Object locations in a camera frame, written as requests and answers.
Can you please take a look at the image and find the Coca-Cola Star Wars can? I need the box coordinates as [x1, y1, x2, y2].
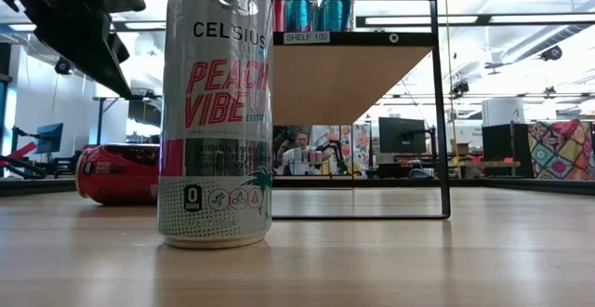
[75, 142, 161, 207]

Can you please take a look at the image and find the red soda can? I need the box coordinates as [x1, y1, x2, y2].
[272, 0, 285, 33]

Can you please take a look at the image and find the blue silver energy can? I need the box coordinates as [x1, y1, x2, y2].
[314, 0, 355, 33]
[284, 0, 315, 33]

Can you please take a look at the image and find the black high table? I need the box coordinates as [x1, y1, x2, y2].
[91, 93, 162, 146]

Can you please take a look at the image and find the small blue-lit monitor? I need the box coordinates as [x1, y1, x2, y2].
[34, 121, 65, 155]

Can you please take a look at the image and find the red slanted bar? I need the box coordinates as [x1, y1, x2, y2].
[0, 141, 38, 168]

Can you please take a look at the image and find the Celsius Peach Vibe can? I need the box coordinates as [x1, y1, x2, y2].
[156, 0, 274, 251]

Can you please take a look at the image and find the person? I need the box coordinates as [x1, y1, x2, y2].
[276, 129, 322, 177]

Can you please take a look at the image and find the colourful printed poster panel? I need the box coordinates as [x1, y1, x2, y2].
[320, 123, 373, 179]

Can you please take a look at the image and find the black monitor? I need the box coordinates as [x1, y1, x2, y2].
[377, 116, 428, 155]

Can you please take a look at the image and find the yellow pole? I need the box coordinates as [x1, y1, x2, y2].
[443, 0, 464, 179]

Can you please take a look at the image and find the cardboard box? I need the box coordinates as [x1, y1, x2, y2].
[449, 140, 471, 157]

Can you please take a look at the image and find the wooden workbench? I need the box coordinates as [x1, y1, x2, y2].
[446, 157, 522, 179]

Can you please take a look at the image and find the white cylindrical tank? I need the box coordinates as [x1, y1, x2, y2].
[482, 97, 526, 127]

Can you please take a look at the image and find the black partition panel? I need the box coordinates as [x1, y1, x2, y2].
[482, 123, 535, 179]

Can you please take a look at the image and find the colourful patchwork quilt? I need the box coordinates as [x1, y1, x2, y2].
[528, 119, 595, 181]

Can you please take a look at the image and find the wooden shelf with black frame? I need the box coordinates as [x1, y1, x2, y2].
[271, 0, 451, 221]

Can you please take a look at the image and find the black aluminium table frame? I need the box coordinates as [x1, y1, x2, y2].
[0, 176, 595, 197]

